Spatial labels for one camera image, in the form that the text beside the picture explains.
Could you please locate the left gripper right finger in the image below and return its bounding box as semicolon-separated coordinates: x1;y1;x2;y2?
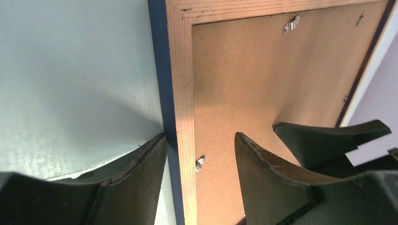
235;132;398;225

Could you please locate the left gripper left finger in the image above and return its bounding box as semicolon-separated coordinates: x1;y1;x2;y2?
0;133;168;225

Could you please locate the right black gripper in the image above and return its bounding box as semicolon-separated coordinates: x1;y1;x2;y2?
272;119;398;179

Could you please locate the brown cardboard backing board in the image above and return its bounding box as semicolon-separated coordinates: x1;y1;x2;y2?
192;0;388;225

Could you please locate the wooden picture frame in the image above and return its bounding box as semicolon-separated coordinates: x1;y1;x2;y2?
148;0;398;225

